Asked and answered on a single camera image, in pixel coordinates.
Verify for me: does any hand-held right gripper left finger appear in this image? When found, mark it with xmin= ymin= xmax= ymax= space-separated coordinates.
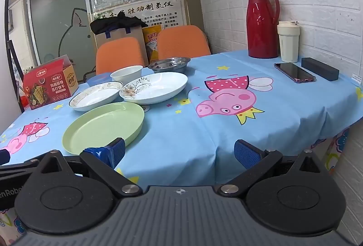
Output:
xmin=28 ymin=137 xmax=142 ymax=198

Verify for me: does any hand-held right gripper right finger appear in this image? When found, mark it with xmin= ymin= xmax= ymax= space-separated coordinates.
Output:
xmin=217 ymin=139 xmax=325 ymax=198

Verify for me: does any light green plate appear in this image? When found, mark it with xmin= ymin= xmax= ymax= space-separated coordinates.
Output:
xmin=62 ymin=102 xmax=145 ymax=156

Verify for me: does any round plate with floral rim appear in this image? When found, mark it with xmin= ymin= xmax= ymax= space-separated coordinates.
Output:
xmin=69 ymin=81 xmax=124 ymax=112

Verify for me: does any translucent blue bowl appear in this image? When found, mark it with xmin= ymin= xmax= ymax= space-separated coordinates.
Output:
xmin=86 ymin=72 xmax=113 ymax=87

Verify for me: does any white oval floral plate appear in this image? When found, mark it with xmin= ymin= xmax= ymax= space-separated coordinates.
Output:
xmin=119 ymin=72 xmax=189 ymax=105

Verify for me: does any white ceramic bowl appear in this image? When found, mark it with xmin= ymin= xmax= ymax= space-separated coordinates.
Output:
xmin=110 ymin=65 xmax=143 ymax=85

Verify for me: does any stainless steel bowl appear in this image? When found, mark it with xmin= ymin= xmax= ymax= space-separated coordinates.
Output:
xmin=147 ymin=57 xmax=191 ymax=74

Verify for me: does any blue cartoon pig tablecloth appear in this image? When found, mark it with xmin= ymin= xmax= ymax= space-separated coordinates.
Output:
xmin=0 ymin=49 xmax=363 ymax=208

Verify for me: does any whiteboard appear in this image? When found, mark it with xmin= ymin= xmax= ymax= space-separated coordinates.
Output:
xmin=0 ymin=0 xmax=25 ymax=133

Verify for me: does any red cracker box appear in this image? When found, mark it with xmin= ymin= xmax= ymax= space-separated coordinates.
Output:
xmin=22 ymin=55 xmax=79 ymax=110

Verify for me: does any colourful floral cloth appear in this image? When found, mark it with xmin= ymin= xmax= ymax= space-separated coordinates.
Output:
xmin=310 ymin=126 xmax=351 ymax=178

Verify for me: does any black easel stand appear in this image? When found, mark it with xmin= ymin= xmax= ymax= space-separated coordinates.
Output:
xmin=6 ymin=40 xmax=27 ymax=114

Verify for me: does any smartphone in clear case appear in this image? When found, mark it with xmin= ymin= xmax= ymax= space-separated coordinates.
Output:
xmin=274 ymin=62 xmax=316 ymax=84

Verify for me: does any orange chair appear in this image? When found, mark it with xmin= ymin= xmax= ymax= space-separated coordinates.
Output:
xmin=157 ymin=25 xmax=212 ymax=60
xmin=96 ymin=37 xmax=146 ymax=75

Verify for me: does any black rectangular case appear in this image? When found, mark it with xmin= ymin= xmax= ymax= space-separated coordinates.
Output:
xmin=301 ymin=57 xmax=340 ymax=82

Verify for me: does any yellow snack bag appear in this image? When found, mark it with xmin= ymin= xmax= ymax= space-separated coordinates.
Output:
xmin=142 ymin=25 xmax=165 ymax=64

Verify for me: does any brown paper bag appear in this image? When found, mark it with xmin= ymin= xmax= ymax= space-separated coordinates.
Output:
xmin=93 ymin=25 xmax=150 ymax=65

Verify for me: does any white tumbler cup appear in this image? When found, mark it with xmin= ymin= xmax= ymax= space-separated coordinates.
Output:
xmin=277 ymin=20 xmax=300 ymax=63

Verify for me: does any red thermos jug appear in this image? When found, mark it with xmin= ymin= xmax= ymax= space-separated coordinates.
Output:
xmin=246 ymin=0 xmax=281 ymax=58

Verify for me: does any black cloth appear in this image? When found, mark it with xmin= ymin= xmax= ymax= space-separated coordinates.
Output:
xmin=90 ymin=14 xmax=148 ymax=35

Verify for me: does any frosted glass door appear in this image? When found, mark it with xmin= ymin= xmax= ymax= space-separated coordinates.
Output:
xmin=27 ymin=0 xmax=98 ymax=84

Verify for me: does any framed sign board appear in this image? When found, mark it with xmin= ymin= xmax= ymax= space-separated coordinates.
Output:
xmin=92 ymin=0 xmax=190 ymax=28

